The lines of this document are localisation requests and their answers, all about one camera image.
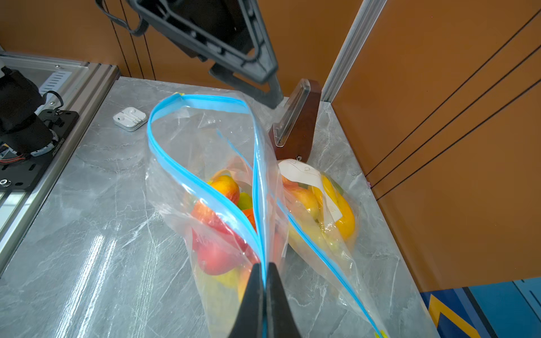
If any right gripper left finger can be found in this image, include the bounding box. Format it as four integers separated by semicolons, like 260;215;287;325
228;263;265;338

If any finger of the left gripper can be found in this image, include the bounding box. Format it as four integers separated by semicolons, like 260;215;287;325
128;1;278;84
209;63;284;109

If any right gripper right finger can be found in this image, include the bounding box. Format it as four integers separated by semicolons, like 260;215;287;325
265;263;301;338

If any clear zip-top bag blue zipper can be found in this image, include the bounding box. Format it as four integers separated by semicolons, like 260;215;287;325
145;93;288;337

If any red yellow mango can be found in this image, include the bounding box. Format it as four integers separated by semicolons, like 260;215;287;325
192;202;259;275

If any red orange mango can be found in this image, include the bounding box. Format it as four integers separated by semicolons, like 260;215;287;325
207;170;240;205

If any dark red wooden stand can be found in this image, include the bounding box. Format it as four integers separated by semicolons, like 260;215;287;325
269;79;322;163

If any white paper label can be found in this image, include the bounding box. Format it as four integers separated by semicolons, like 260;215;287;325
278;159;342;221

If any small white plastic object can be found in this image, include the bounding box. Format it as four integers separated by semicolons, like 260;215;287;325
113;107;148;132

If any left corner aluminium post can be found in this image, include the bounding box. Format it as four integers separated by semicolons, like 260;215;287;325
321;0;387;103

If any aluminium rail frame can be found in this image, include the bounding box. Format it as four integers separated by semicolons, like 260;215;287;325
1;51;121;270

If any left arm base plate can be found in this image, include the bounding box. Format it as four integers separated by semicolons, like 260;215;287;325
1;109;79;192

